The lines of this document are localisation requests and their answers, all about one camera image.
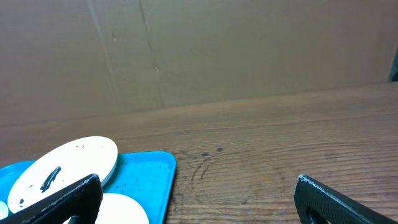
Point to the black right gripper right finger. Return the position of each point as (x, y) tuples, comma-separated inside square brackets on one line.
[(315, 202)]

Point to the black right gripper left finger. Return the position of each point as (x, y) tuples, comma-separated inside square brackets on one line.
[(77, 203)]

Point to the white plate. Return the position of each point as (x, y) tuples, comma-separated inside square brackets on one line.
[(62, 167)]

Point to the light blue plate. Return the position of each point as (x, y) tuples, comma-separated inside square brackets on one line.
[(4, 211)]

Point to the blue plastic tray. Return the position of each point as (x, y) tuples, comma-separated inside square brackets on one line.
[(147, 177)]

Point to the yellow-rimmed plate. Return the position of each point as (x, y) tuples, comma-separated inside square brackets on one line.
[(120, 209)]

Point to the cardboard backdrop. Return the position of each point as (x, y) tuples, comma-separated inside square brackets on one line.
[(75, 59)]

